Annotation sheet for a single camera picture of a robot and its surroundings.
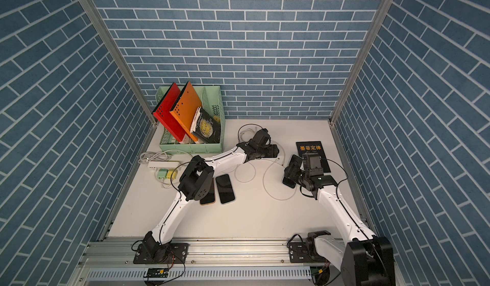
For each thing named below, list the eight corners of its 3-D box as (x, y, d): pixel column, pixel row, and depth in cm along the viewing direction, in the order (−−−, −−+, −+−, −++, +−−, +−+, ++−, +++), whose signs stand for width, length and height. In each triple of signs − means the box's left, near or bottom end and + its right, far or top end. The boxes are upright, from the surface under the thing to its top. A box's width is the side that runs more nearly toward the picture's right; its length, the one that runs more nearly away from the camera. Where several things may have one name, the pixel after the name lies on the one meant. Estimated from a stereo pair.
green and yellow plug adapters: (158, 179, 96) (156, 176, 94) (161, 171, 99) (159, 168, 97) (176, 179, 96) (175, 176, 95) (179, 171, 99) (177, 168, 98)
